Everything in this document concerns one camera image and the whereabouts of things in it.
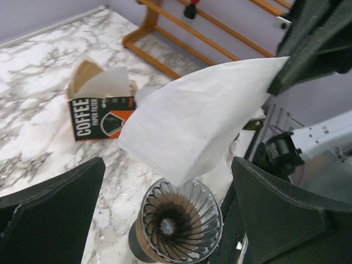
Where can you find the coffee paper filter box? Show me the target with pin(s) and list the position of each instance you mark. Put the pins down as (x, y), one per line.
(98, 118)

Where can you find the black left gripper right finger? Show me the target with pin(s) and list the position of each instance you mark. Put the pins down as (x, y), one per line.
(287, 224)

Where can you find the orange wooden rack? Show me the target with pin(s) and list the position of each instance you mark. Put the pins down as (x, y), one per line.
(218, 32)

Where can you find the white paper coffee filter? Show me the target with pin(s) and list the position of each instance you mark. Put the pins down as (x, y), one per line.
(241, 143)

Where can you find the white filters in box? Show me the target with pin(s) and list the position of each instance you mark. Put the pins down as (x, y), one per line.
(113, 82)

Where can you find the round wooden dripper base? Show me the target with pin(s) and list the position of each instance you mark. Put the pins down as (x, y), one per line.
(145, 247)

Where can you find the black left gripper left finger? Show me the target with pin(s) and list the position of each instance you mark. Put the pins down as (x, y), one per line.
(49, 222)

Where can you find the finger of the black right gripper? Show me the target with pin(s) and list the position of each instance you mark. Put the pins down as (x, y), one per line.
(317, 43)

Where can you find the grey ribbed glass dripper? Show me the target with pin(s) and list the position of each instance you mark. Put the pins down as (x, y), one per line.
(182, 224)

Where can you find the red and black bottle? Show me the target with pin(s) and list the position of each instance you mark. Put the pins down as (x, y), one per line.
(190, 10)

